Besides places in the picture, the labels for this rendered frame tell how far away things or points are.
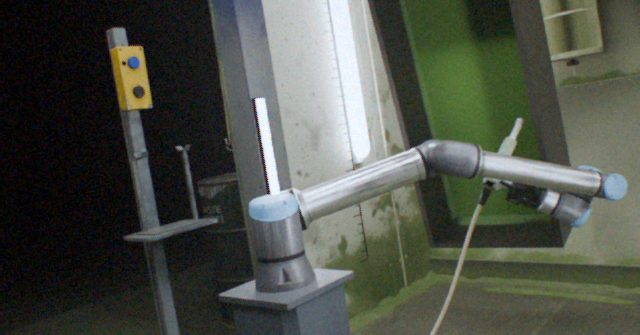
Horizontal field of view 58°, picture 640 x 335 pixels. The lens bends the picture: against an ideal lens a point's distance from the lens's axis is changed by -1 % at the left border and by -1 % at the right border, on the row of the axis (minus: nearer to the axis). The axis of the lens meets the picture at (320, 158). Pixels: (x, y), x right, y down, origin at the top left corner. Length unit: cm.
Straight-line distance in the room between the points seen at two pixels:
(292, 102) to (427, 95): 66
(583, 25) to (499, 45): 85
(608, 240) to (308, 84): 176
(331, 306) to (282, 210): 33
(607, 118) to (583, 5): 66
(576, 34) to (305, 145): 160
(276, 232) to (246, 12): 130
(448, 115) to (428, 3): 54
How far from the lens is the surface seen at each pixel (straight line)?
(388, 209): 339
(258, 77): 271
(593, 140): 363
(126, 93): 246
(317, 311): 175
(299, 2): 303
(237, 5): 272
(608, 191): 214
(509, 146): 233
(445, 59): 281
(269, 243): 174
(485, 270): 360
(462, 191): 299
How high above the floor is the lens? 112
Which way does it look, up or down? 3 degrees down
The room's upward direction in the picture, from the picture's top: 9 degrees counter-clockwise
